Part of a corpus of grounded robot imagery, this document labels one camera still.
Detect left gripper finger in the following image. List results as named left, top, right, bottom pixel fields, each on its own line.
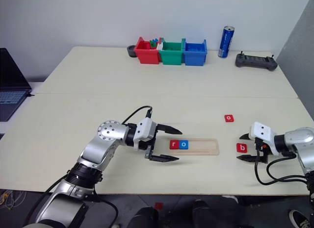
left=148, top=154, right=180, bottom=163
left=156, top=123, right=183, bottom=136

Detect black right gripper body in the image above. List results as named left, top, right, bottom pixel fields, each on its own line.
left=254, top=137, right=270, bottom=164

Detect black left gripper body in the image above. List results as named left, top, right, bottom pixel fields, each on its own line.
left=137, top=137, right=157, bottom=160

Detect wooden letter tray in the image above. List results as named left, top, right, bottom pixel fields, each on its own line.
left=169, top=138, right=220, bottom=156

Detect green plastic storage bin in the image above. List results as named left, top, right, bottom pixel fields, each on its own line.
left=158, top=38, right=186, bottom=66

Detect dark grey remote controller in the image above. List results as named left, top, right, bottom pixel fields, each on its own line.
left=235, top=51, right=278, bottom=72

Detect blue plastic storage bin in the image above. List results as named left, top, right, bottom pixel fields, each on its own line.
left=182, top=38, right=208, bottom=67

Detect black shoe with white laces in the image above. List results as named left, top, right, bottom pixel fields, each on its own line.
left=288, top=209, right=314, bottom=228

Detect red plastic storage bin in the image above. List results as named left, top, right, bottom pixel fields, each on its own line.
left=133, top=36, right=164, bottom=65

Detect dark grey round bowl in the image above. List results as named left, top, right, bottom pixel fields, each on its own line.
left=127, top=44, right=138, bottom=58

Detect colourful toy bricks pile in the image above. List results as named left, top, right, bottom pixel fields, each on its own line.
left=148, top=37, right=164, bottom=51

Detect blue drink can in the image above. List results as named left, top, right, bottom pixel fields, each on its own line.
left=218, top=25, right=236, bottom=59

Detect dark laptop computer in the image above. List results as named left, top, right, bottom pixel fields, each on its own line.
left=0, top=48, right=33, bottom=123

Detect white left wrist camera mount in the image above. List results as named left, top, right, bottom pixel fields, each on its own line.
left=133, top=118, right=157, bottom=150

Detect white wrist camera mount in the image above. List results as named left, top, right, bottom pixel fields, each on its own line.
left=133, top=118, right=157, bottom=150
left=248, top=121, right=278, bottom=155

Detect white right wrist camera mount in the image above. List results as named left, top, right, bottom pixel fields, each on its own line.
left=248, top=121, right=278, bottom=155

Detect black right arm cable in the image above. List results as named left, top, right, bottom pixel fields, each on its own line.
left=253, top=139, right=308, bottom=186

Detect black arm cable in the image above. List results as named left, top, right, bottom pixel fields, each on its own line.
left=122, top=105, right=153, bottom=124
left=253, top=139, right=308, bottom=186

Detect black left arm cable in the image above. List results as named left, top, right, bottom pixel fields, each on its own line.
left=122, top=105, right=153, bottom=124

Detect yellow and white floor cables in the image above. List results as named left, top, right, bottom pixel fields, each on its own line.
left=0, top=188, right=27, bottom=211

